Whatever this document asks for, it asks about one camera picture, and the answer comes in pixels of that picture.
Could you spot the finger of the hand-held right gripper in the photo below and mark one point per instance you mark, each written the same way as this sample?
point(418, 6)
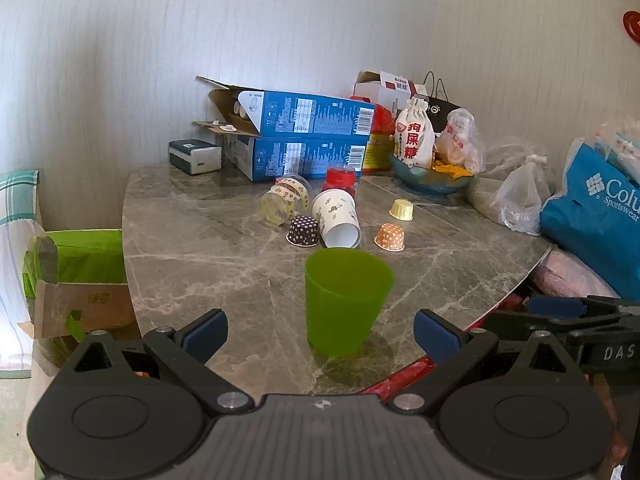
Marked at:
point(515, 325)
point(555, 306)

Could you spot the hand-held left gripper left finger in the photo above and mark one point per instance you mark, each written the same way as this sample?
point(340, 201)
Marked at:
point(204, 336)

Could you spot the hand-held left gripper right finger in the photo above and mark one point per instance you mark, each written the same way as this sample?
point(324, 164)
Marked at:
point(436, 336)

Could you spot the green plastic cup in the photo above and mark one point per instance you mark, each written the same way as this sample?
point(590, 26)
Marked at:
point(345, 305)

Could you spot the orange polka dot cupcake cup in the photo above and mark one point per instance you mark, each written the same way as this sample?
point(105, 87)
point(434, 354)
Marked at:
point(390, 237)

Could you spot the yellow cupcake cup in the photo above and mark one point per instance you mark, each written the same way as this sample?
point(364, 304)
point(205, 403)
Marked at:
point(402, 209)

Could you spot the dark polka dot cupcake cup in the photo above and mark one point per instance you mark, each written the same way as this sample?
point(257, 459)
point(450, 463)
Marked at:
point(303, 230)

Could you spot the white floral paper cup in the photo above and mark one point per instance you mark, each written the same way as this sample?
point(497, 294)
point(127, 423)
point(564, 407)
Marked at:
point(337, 220)

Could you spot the clear plastic cup yellow band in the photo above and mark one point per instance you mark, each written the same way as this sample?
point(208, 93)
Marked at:
point(282, 201)

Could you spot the person's right hand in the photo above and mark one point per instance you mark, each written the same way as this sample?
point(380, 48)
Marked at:
point(605, 410)

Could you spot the pink plastic bag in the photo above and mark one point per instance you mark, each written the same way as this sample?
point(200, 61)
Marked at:
point(565, 272)

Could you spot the red plastic packet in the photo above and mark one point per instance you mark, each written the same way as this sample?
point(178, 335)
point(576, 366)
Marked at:
point(400, 382)

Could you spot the blue shopping bag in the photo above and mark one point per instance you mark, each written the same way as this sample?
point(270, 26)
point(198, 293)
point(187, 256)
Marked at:
point(595, 220)

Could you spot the brown cardboard box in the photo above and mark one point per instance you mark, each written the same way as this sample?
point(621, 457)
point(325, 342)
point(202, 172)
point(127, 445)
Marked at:
point(85, 307)

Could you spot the tied clear plastic bag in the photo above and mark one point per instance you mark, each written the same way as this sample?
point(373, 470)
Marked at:
point(517, 190)

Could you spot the green bin liner bag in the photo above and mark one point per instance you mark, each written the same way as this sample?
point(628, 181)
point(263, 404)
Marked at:
point(85, 255)

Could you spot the blue ceramic bowl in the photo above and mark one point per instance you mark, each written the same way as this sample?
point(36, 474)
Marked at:
point(425, 182)

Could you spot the dark green tissue box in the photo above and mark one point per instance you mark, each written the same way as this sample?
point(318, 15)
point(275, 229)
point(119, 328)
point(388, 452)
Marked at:
point(194, 156)

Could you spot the red lid jar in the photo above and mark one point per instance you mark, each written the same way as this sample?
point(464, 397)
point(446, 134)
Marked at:
point(341, 181)

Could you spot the clear plastic snack bag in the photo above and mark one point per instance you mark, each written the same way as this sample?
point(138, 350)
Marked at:
point(462, 140)

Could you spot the red tin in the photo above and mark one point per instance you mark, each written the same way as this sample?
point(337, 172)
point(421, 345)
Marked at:
point(379, 145)

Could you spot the closed blue cardboard box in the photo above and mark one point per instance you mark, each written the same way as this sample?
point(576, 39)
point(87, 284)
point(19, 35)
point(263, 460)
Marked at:
point(300, 156)

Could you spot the black paper bag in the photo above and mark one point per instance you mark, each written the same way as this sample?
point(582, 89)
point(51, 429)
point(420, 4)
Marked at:
point(442, 110)

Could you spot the plaid cloth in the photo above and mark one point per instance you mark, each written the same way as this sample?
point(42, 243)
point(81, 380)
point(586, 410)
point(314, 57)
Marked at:
point(17, 195)

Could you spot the open blue cardboard box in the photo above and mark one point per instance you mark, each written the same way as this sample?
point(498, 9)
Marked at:
point(305, 112)

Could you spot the white red carton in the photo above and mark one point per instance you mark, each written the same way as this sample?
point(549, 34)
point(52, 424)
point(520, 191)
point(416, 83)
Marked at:
point(385, 87)

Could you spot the red wall ornament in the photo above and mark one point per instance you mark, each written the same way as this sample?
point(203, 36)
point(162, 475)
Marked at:
point(633, 26)

